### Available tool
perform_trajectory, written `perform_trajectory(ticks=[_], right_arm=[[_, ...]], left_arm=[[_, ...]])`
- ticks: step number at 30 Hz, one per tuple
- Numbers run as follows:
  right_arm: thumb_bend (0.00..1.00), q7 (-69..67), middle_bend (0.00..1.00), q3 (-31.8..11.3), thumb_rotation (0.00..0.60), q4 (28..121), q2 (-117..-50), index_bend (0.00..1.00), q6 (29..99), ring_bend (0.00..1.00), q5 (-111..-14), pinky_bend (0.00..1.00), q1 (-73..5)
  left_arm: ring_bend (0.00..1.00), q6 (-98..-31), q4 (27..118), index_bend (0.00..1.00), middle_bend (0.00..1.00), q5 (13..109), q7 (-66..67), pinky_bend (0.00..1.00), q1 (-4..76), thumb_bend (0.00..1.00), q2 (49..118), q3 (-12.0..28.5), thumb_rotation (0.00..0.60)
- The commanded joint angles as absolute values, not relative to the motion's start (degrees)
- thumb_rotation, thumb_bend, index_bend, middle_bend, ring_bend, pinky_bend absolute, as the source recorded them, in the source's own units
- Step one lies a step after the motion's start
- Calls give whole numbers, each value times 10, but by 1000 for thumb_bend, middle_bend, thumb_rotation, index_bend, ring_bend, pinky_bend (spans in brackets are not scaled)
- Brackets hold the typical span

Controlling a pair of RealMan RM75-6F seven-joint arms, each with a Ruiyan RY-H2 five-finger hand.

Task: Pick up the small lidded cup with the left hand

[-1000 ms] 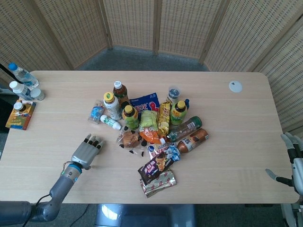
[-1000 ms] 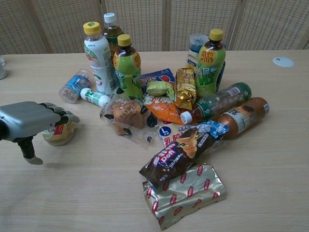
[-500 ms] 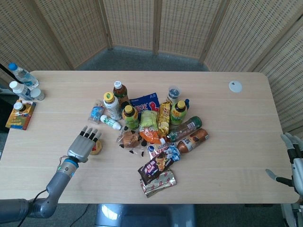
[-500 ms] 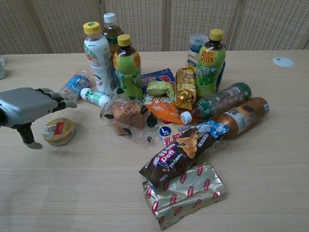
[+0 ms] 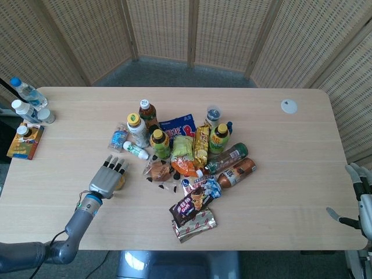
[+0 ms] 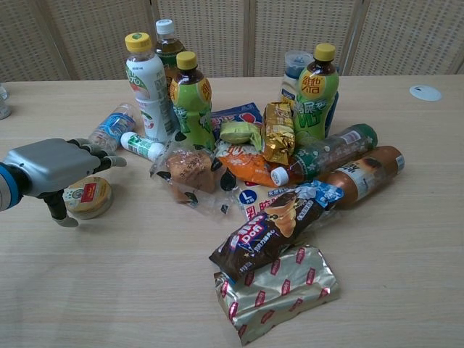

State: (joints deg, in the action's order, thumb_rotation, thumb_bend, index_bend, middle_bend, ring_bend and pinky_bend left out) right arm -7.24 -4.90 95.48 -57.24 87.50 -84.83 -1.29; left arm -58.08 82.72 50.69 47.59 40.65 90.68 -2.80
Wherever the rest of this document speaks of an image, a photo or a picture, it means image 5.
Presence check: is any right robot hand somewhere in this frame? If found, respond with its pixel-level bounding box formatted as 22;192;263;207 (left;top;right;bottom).
325;162;372;237

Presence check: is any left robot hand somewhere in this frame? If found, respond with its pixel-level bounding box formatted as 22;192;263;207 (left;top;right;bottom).
88;155;130;200

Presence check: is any round yellow tin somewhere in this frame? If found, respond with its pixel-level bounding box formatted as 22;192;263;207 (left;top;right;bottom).
114;174;127;191

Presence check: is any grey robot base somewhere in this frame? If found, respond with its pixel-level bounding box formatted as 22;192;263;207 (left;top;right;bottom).
116;250;242;279

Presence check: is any small white green bottle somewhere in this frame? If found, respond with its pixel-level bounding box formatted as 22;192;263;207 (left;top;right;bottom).
122;140;150;160

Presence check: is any clear bottle blue label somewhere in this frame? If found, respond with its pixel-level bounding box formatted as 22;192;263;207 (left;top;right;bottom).
109;123;129;152

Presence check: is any bread in clear panda bag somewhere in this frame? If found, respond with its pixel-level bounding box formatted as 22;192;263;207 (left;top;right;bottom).
142;155;181;194

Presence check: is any white milk drink bottle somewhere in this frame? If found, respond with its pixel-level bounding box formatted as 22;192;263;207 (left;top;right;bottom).
126;112;151;149

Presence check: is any green lemon tea bottle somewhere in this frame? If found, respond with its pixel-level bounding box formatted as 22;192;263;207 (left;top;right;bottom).
149;128;172;159
208;123;232;155

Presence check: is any green tea bottle white cap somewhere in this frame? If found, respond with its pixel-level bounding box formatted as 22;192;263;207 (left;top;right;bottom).
138;99;159;129

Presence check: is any orange snack bag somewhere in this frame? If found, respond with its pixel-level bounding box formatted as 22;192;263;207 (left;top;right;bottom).
170;155;205;178

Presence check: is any light green snack packet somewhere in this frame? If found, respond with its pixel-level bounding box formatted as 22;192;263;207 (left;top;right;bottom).
171;135;194;162

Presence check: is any colourful cardboard box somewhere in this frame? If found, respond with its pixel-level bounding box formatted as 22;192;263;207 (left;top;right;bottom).
6;123;45;161

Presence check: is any clear water bottle white cap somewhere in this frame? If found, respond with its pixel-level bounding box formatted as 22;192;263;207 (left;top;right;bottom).
37;108;56;126
11;99;44;124

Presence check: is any blue snack bag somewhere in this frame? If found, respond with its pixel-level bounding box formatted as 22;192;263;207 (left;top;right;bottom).
159;113;196;141

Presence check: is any brown ice cream wrapper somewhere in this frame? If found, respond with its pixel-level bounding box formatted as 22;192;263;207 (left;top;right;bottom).
169;178;223;226

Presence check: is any small brown bottle white cap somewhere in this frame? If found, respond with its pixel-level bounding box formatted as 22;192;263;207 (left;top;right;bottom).
16;125;31;139

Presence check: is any gold foil snack packet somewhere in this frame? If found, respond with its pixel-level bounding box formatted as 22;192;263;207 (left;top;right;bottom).
192;124;211;170

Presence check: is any silver foil red-label pack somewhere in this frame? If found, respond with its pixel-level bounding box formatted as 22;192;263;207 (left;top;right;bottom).
171;206;219;244

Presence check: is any clear water bottle blue cap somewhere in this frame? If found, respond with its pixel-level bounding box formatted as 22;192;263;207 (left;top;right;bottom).
9;76;49;110

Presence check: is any jasmine tea bottle dark green label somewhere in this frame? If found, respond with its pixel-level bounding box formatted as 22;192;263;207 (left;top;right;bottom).
195;142;249;178

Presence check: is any white table grommet cover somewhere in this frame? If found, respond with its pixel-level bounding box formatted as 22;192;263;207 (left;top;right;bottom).
280;98;299;115

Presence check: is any brown coffee drink bottle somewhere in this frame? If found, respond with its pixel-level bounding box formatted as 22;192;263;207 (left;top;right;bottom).
216;157;257;190

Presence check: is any wicker folding screen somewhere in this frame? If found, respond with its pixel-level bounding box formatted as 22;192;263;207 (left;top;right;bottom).
0;0;372;164

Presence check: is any white metal frame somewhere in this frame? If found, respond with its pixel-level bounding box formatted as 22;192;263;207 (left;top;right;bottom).
345;249;372;279

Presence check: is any black cable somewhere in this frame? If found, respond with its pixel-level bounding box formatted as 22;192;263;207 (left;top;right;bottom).
28;228;71;279

